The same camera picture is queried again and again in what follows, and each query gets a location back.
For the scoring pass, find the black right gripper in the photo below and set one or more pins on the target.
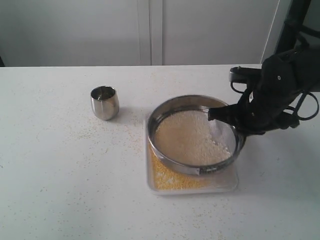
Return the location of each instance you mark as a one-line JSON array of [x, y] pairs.
[[263, 106]]

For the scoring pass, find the grain mixture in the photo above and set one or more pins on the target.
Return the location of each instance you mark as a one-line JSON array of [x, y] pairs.
[[186, 137]]

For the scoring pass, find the round steel mesh sieve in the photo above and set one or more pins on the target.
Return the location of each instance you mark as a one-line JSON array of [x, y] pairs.
[[222, 133]]

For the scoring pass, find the stainless steel cup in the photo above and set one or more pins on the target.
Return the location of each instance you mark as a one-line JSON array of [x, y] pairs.
[[104, 102]]

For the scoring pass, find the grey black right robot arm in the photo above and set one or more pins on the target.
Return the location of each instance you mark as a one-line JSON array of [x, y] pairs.
[[295, 58]]

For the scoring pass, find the white plastic tray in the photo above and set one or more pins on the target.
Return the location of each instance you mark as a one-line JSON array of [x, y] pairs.
[[221, 182]]

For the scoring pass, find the fine yellow sieved grains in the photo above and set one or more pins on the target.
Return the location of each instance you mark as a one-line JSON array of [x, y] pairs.
[[165, 179]]

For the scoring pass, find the white cabinet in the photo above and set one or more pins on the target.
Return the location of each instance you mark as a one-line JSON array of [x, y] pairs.
[[139, 32]]

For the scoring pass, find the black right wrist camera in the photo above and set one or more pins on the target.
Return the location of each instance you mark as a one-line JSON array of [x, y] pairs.
[[244, 75]]

